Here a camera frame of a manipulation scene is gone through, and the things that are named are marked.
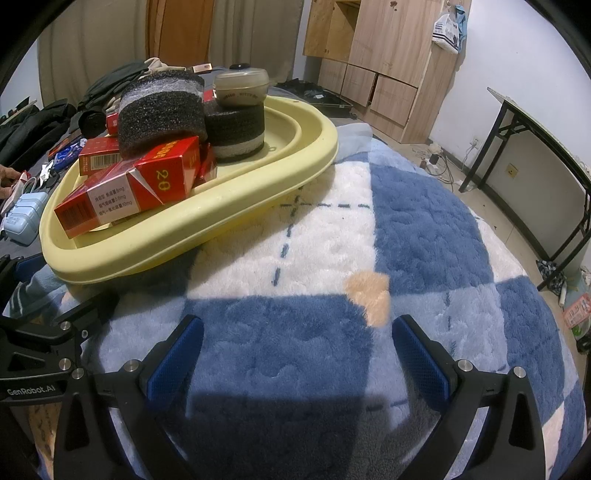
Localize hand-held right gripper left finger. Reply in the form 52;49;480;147
53;316;206;480

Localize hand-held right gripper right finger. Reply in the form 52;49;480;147
392;315;548;480

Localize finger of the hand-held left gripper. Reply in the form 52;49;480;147
59;291;121;345
0;255;49;301

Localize shiny red carton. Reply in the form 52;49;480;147
78;137;123;176

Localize yellow plastic basin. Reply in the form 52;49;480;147
39;95;339;284

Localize black foam disc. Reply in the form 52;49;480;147
117;71;206;161
203;99;267;162

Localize small round jar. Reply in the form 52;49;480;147
213;67;271;110

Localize person's left hand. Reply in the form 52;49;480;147
0;165;20;200

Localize light blue case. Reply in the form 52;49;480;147
4;191;49;246

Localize red and white pack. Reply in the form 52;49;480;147
8;170;30;205

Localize blue checked blanket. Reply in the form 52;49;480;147
0;121;591;480

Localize blue and white packet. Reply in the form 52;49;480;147
48;140;88;168

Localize black clothes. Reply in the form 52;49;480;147
0;102;78;172

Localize plaid cloth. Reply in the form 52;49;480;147
537;260;567;290

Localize pink bag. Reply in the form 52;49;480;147
566;295;591;329

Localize dark green clothes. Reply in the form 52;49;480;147
76;60;154;136

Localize white power strip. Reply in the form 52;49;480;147
418;143;452;179

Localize beige cloth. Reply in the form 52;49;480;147
142;57;186;77

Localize black folding table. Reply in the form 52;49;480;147
459;87;591;292

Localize orange wooden door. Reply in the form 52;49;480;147
147;0;216;70

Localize black open suitcase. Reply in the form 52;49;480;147
277;78;355;119

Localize wooden wardrobe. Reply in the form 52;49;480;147
302;0;472;145

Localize hanging white bag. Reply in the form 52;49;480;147
431;4;468;55

